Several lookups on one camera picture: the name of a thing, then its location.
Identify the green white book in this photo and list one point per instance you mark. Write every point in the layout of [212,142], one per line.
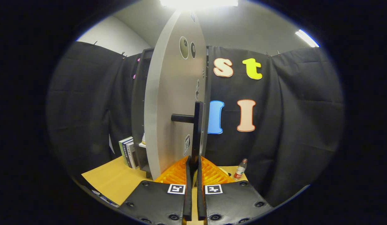
[122,150]

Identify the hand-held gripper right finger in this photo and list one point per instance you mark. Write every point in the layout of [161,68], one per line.
[234,203]

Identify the dark grey shoe cabinet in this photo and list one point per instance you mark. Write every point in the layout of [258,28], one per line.
[138,103]

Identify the white cabinet shelf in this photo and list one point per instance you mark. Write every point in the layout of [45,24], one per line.
[142,144]

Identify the narrow ceiling light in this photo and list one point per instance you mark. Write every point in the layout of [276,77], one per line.
[307,38]

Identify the black backdrop cloth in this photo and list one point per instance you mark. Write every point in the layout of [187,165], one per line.
[290,125]

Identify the clear plastic water bottle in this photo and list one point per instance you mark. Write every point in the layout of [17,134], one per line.
[239,171]

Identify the large ceiling light panel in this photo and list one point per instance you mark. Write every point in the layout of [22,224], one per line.
[198,2]

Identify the beige shoe cabinet door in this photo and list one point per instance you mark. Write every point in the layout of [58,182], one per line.
[168,93]

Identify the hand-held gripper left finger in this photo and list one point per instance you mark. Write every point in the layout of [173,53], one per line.
[156,203]

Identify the blue book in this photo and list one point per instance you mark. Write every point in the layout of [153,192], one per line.
[127,154]

